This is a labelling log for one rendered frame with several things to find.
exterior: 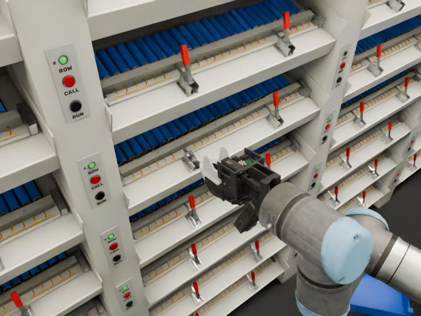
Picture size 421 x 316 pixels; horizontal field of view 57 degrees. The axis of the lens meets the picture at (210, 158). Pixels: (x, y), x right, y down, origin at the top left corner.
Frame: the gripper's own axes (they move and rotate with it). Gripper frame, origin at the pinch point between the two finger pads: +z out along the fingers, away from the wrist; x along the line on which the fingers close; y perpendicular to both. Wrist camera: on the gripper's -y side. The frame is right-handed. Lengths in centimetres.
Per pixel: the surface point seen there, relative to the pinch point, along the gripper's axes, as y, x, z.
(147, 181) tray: -2.3, 11.0, 7.6
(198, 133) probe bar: 1.9, -5.2, 10.1
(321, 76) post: 5.0, -42.6, 5.3
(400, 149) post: -55, -113, 14
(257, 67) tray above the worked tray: 16.2, -17.2, 2.3
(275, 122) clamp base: -1.9, -25.6, 5.4
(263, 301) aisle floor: -93, -31, 18
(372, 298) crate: -97, -67, -9
